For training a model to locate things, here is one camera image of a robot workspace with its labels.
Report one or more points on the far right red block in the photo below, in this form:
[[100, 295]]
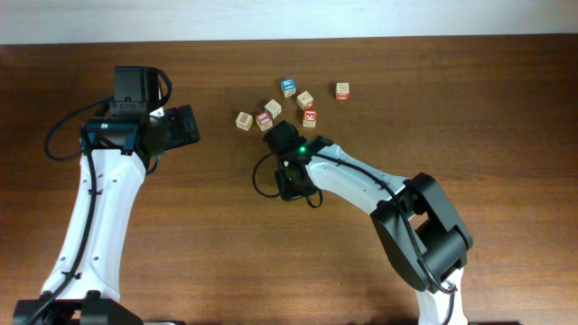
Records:
[[342, 91]]

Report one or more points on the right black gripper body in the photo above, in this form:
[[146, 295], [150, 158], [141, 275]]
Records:
[[280, 136]]

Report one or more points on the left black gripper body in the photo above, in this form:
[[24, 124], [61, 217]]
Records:
[[173, 130]]

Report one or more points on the blue top wooden block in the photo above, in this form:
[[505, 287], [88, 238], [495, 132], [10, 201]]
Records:
[[288, 87]]

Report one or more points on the red R wooden block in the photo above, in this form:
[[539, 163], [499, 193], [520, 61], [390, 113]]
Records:
[[310, 118]]

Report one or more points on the plain top blue-side block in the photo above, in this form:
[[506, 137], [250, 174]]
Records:
[[273, 108]]

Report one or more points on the plain top red-side block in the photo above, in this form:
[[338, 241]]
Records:
[[305, 100]]

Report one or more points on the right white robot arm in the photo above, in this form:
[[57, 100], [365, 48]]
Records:
[[424, 238]]

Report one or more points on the pineapple wooden block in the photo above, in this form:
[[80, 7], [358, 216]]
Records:
[[244, 121]]

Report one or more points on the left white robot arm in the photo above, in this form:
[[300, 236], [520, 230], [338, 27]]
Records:
[[118, 147]]

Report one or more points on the red I wooden block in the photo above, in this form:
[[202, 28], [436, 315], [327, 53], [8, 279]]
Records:
[[264, 121]]

